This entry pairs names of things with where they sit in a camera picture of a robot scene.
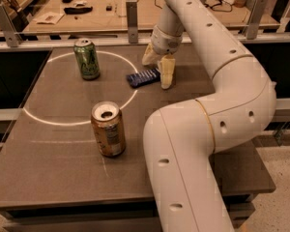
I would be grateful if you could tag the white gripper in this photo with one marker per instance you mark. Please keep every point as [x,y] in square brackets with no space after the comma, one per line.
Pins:
[163,42]

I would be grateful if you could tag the blue rxbar blueberry wrapper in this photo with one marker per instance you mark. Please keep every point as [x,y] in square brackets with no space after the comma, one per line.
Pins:
[146,77]

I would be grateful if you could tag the orange soda can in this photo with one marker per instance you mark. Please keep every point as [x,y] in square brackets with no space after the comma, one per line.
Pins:
[108,127]

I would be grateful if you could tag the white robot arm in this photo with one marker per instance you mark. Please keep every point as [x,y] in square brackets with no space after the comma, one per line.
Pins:
[178,139]

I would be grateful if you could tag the green soda can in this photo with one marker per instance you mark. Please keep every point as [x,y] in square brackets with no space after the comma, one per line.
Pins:
[86,58]

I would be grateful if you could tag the small black block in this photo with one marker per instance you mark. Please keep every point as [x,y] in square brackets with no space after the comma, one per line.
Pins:
[109,8]

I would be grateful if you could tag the black flat tool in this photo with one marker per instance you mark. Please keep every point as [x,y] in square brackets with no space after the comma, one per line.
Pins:
[77,10]

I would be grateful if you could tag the white paper card left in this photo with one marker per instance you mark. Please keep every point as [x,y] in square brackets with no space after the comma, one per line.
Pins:
[49,18]

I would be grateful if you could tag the metal bracket post centre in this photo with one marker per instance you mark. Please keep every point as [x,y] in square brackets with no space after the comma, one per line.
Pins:
[131,11]

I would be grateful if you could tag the metal bracket post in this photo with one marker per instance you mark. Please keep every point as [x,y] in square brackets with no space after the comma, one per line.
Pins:
[131,11]
[11,36]
[251,29]

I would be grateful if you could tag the metal bracket post right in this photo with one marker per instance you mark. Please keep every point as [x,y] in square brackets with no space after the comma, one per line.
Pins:
[251,29]

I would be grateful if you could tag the metal bracket post left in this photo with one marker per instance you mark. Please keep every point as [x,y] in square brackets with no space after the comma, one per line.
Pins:
[11,36]

